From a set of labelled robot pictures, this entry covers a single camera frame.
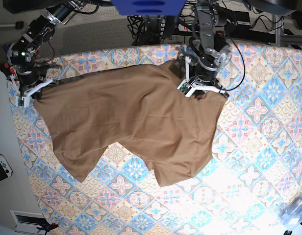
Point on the white floor vent box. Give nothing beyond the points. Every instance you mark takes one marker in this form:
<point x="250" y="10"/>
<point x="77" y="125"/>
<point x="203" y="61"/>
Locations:
<point x="27" y="222"/>

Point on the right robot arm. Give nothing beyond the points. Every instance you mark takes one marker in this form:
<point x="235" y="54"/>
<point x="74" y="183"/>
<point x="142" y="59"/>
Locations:
<point x="24" y="53"/>

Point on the red black clamp upper left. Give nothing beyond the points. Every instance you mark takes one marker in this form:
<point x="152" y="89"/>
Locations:
<point x="8" y="71"/>

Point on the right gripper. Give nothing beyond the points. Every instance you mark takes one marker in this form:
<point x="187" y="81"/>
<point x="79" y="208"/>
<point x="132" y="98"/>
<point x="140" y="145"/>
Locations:
<point x="30" y="83"/>

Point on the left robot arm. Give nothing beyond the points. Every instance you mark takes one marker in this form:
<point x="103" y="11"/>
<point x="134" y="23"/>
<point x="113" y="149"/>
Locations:
<point x="207" y="52"/>

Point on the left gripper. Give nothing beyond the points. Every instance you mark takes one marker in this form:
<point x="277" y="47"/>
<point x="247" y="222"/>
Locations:
<point x="198" y="77"/>

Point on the black clamp lower left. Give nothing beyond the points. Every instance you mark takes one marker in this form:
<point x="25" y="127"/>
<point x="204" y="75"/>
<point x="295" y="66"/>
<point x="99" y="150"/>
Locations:
<point x="47" y="227"/>

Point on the patterned colourful tablecloth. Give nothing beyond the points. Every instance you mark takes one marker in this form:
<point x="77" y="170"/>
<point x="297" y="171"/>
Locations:
<point x="256" y="169"/>

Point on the game console with white controller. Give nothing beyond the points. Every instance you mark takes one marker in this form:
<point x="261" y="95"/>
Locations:
<point x="5" y="169"/>

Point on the clear plastic box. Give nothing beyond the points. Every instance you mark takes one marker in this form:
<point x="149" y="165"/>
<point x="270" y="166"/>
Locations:
<point x="291" y="216"/>

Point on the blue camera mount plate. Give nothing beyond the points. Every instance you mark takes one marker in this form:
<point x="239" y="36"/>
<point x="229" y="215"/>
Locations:
<point x="149" y="7"/>

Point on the brown t-shirt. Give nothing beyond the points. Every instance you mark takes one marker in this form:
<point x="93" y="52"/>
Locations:
<point x="139" y="107"/>

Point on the white power strip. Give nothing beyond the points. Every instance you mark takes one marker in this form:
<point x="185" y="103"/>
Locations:
<point x="186" y="27"/>

